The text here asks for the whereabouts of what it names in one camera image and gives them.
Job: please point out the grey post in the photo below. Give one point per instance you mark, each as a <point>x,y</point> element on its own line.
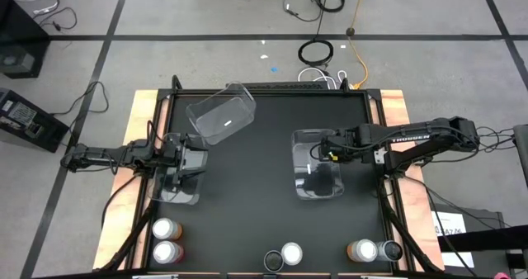
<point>521,155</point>

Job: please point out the white paper sheet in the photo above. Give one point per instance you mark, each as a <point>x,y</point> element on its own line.
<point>460,260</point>

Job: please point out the black equipment box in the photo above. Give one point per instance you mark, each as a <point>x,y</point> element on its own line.
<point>478,250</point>

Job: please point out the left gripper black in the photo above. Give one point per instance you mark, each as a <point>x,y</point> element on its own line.
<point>173,155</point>

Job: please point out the white printed label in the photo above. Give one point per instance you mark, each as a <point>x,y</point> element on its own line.
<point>447,221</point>

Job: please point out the black floor plug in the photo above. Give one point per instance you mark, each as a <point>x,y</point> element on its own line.
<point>350,31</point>

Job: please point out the grey metal bracket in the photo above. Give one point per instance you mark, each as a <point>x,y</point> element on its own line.
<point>154,276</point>

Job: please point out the black computer box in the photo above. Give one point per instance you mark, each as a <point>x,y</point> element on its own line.
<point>24,118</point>

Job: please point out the orange spice jar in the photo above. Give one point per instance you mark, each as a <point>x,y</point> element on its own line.
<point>365,250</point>

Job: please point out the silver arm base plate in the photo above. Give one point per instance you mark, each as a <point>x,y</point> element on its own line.
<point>379,156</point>

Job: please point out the pink object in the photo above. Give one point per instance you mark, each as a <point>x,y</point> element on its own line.
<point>501,276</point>

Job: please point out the black diagonal frame strut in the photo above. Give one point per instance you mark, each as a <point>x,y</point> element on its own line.
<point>132,237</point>
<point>402,233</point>

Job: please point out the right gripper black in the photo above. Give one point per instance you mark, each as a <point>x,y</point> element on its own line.
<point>344,145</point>

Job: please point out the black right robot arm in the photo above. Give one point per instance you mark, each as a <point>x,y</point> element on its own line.
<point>412,136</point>

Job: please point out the black power strip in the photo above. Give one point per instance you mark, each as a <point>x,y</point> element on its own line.
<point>272,86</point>

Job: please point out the clear plastic bin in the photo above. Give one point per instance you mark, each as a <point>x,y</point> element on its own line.
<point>222,118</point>
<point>189,188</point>
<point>305,147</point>

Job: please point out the black cabinet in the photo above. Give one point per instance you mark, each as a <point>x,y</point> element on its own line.
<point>20,43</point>

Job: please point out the black table frame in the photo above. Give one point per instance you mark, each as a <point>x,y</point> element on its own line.
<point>268,92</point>

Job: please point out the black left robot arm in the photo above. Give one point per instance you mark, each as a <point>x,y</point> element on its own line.
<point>103,153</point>

